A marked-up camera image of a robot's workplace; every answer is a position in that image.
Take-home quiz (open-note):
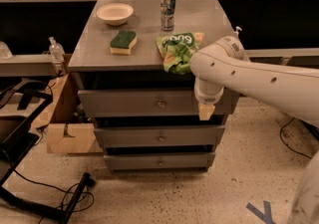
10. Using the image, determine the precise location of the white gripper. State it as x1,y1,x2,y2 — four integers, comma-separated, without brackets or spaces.
194,78,224,120

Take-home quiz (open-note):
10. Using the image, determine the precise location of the grey top drawer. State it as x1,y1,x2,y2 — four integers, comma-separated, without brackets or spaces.
77,87,243,118

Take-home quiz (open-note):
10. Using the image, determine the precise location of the grey drawer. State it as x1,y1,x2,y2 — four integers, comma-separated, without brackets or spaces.
94,125,224,148
77,87,243,118
104,152,215,170

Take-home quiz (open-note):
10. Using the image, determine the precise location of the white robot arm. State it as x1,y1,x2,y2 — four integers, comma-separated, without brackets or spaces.
190,36,319,224

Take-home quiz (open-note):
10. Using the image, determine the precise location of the grey drawer cabinet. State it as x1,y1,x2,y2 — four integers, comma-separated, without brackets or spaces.
69,0,238,156

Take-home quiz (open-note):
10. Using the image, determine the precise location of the grey middle drawer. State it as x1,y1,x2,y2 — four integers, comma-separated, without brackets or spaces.
94,125,224,148

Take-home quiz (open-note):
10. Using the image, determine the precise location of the grey bottom drawer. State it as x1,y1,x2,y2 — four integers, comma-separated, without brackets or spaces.
104,152,215,170

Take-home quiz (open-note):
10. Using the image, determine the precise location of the green chip bag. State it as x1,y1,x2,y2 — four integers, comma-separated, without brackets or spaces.
157,32,204,75

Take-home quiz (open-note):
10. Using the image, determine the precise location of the small white pump bottle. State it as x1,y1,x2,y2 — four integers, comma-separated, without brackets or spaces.
234,26,242,37

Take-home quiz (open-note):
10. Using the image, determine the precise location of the green yellow sponge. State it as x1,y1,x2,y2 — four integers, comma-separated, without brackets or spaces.
110,31,137,55

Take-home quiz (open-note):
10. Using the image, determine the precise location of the energy drink can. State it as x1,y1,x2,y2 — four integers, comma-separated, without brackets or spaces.
160,0,175,31

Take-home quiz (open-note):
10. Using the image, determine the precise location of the white bowl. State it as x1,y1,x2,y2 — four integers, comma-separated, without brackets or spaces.
97,3,134,26

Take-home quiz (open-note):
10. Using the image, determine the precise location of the cardboard box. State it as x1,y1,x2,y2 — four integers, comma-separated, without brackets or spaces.
32,73,102,154

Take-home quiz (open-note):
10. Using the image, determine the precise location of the clear plastic bottle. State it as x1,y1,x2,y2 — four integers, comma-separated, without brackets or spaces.
49,37,65,62

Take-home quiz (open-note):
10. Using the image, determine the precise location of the black metal stand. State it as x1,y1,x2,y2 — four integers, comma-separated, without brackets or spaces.
0,79,95,224

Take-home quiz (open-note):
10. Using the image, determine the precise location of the black floor cable right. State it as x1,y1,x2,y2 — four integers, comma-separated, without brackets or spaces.
279,116,313,160

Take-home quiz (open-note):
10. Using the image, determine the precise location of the black floor cable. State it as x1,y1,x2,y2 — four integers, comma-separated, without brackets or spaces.
279,116,313,160
13,167,96,224

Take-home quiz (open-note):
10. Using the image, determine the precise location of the black floor cable left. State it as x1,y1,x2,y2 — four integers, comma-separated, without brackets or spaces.
13,167,96,224

